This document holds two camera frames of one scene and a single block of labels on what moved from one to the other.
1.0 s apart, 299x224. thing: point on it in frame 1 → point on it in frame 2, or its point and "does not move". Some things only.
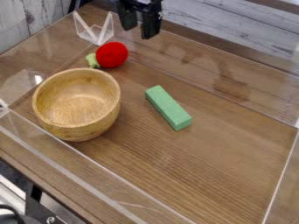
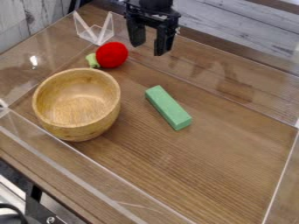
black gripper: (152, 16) → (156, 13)
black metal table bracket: (37, 210) does not move
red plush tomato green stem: (110, 56) does not move
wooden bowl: (77, 102) does not move
